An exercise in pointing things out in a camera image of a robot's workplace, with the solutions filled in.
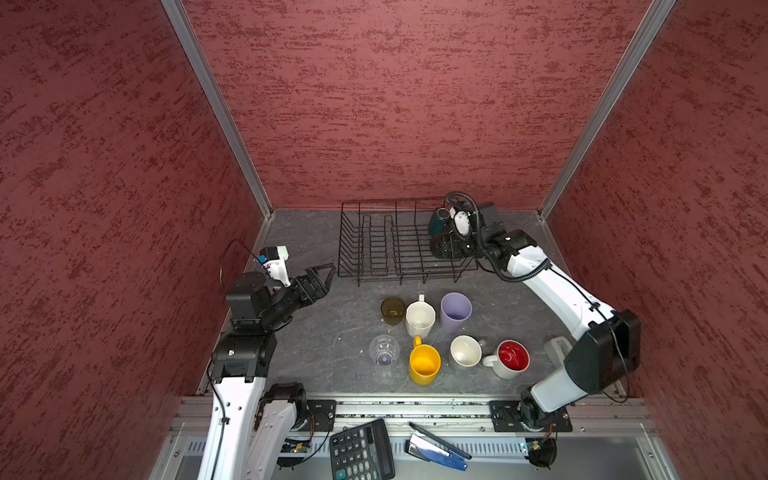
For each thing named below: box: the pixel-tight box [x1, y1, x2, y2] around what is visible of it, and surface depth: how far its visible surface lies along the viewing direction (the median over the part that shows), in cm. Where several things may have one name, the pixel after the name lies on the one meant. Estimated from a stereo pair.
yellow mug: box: [409, 336, 441, 386], surface depth 80 cm
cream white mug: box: [449, 334, 486, 368], surface depth 79 cm
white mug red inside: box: [482, 339, 531, 380], surface depth 81 cm
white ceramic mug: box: [405, 294, 436, 339], surface depth 85 cm
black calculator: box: [329, 419, 396, 480], surface depth 69 cm
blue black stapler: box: [404, 422, 472, 470], surface depth 70 cm
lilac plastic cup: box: [440, 292, 473, 334], surface depth 85 cm
